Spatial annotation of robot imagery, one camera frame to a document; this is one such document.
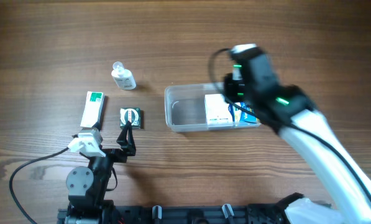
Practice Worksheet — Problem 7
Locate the white green medicine box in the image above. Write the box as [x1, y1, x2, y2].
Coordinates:
[80, 91, 105, 128]

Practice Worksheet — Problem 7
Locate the blue VapoDrops box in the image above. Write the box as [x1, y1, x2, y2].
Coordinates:
[228, 102, 260, 123]

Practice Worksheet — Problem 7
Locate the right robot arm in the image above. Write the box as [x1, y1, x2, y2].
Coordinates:
[130, 44, 371, 223]

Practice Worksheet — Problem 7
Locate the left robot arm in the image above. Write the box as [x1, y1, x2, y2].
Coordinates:
[62, 122, 135, 223]

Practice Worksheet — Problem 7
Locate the clear plastic container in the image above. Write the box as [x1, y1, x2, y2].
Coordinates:
[165, 83, 260, 132]

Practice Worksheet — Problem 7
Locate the green Zam-Buk tin box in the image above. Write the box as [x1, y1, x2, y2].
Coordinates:
[119, 108, 142, 129]

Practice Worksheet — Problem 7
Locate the white lotion bottle clear cap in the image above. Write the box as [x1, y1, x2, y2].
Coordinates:
[111, 62, 137, 90]

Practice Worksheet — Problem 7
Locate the black left camera cable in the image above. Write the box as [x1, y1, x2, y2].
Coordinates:
[9, 146, 70, 224]

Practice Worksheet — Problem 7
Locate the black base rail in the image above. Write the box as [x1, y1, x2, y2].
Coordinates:
[57, 203, 290, 224]

